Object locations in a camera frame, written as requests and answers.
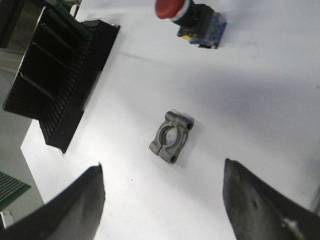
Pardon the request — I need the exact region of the green perforated board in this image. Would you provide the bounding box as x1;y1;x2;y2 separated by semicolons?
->
31;42;69;69
20;73;55;100
40;23;75;53
47;8;92;39
0;172;31;211

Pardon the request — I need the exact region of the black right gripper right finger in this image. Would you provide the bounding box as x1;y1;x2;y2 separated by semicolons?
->
222;158;320;240

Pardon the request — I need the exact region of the grey metal clamp block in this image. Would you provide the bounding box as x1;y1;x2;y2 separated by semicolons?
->
149;111;194;164

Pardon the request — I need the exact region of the red emergency stop button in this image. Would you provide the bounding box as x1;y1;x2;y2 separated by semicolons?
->
154;0;227;49

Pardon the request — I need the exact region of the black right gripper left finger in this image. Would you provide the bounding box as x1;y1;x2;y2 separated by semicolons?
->
4;165;105;240

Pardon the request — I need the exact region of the black slotted board rack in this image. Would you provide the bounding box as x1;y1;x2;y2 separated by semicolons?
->
2;6;120;153

